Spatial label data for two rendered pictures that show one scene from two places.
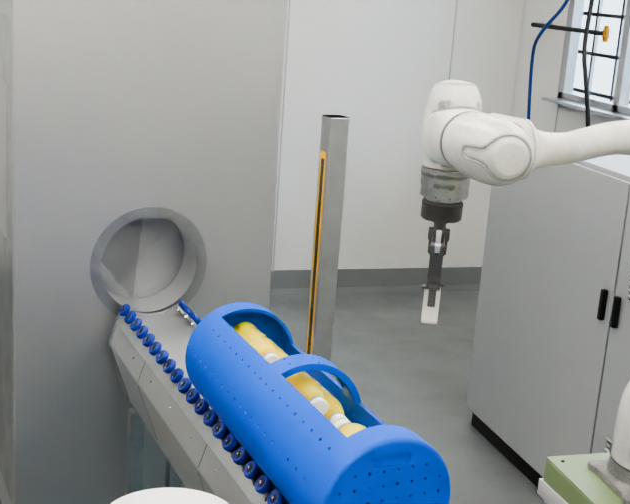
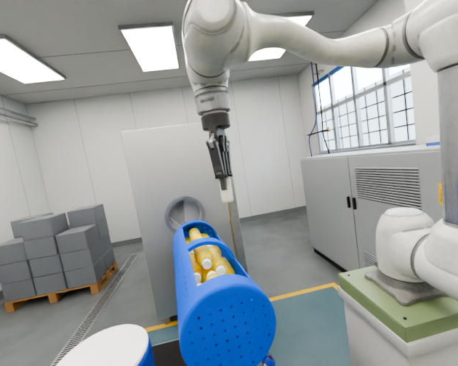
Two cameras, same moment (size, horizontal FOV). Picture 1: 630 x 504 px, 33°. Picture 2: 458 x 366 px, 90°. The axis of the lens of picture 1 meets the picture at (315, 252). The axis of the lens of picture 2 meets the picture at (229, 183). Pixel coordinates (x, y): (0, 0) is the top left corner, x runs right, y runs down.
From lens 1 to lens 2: 1.40 m
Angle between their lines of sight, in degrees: 14
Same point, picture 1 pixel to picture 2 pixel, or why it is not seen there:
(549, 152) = (264, 23)
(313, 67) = (250, 160)
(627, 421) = (385, 247)
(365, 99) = (266, 165)
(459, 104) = not seen: hidden behind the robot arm
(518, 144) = not seen: outside the picture
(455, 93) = not seen: hidden behind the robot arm
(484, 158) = (190, 16)
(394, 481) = (230, 315)
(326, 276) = (232, 205)
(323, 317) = (235, 221)
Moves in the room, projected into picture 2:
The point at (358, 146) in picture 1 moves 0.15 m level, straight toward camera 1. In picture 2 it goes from (267, 178) to (267, 179)
